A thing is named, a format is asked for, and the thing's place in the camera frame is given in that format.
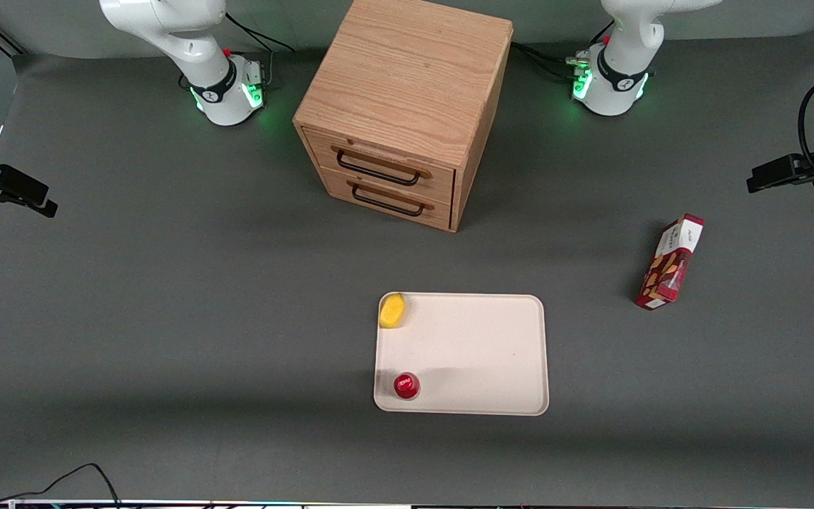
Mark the red tartan cookie box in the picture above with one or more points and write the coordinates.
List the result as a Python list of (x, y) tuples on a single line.
[(668, 265)]

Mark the beige rectangular tray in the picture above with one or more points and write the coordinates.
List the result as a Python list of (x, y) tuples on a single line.
[(478, 353)]

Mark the wooden drawer front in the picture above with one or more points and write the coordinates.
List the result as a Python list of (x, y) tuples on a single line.
[(439, 215), (442, 185)]

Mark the yellow lemon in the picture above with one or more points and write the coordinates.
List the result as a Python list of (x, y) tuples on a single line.
[(392, 311)]

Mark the red round capsule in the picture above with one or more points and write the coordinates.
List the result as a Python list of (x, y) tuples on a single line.
[(406, 386)]

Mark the wooden drawer cabinet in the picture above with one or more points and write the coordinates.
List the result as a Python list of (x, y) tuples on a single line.
[(407, 78)]

